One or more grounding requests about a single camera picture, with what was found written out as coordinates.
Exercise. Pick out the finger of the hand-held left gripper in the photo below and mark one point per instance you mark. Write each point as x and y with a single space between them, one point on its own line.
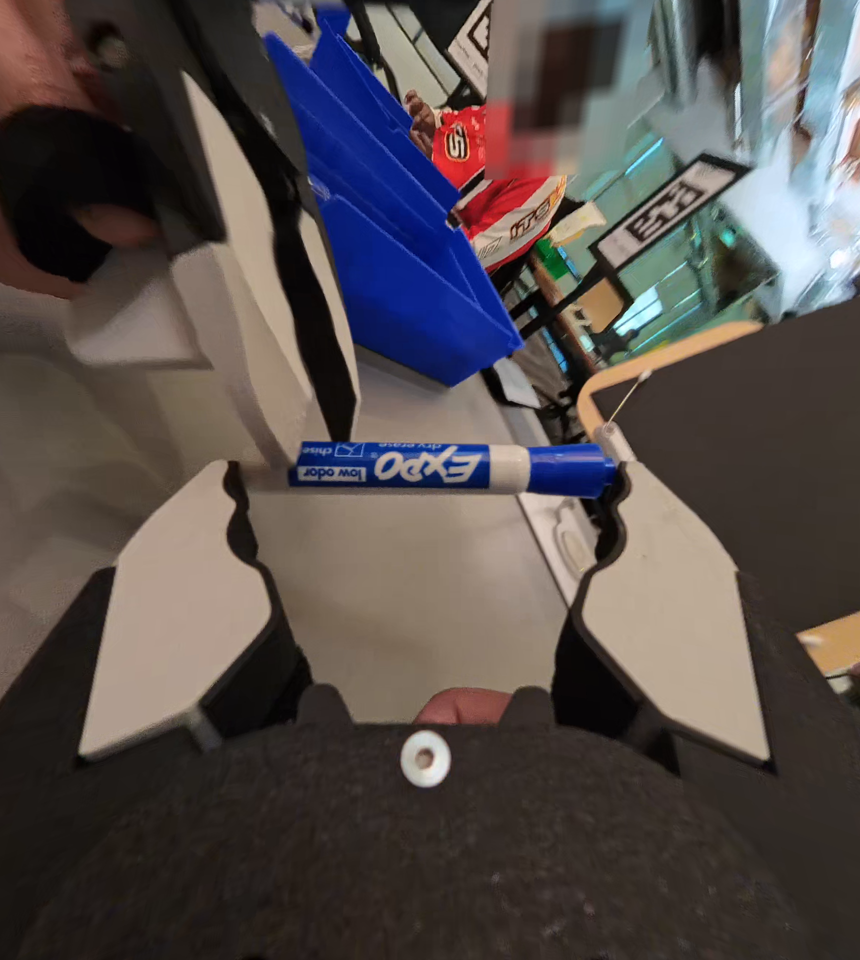
242 300
340 352

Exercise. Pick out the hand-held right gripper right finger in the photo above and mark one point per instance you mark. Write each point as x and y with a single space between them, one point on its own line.
670 622

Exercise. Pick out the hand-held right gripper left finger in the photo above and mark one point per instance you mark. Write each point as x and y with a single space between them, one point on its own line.
175 600

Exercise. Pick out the blue plastic bin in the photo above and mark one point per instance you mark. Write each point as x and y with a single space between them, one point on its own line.
400 300

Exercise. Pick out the white marker with blue cap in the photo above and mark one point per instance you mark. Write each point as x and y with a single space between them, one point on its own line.
437 469

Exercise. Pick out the silver laptop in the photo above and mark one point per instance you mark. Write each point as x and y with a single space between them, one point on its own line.
516 382

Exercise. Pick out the black board with wooden rim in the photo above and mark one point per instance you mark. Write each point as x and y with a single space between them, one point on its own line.
737 450

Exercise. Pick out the small blue bin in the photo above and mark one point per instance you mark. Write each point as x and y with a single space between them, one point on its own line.
362 97

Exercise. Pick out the red white snack packet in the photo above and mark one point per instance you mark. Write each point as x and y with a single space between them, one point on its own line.
505 217

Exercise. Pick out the marker sign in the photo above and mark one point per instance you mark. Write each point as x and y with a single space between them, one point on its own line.
670 202
475 37

